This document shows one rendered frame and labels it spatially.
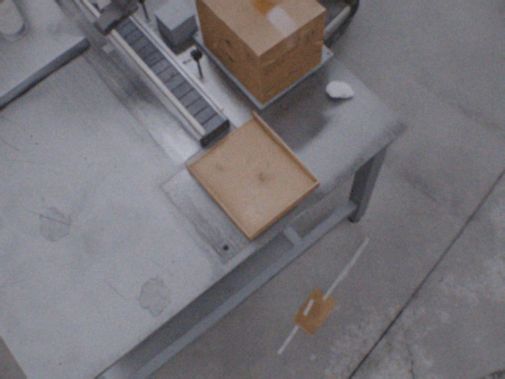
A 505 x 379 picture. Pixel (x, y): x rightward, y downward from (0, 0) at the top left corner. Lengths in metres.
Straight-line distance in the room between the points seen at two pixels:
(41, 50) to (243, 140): 0.74
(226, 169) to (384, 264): 1.02
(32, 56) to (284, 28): 0.86
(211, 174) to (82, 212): 0.40
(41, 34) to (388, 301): 1.66
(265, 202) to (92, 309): 0.57
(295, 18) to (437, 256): 1.32
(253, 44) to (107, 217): 0.65
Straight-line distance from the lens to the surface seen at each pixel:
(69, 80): 2.13
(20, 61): 2.17
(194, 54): 1.91
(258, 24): 1.76
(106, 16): 1.88
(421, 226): 2.73
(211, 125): 1.88
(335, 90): 1.95
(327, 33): 2.85
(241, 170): 1.86
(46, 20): 2.24
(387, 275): 2.64
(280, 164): 1.86
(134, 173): 1.91
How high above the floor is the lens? 2.53
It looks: 68 degrees down
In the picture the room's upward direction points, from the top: 8 degrees counter-clockwise
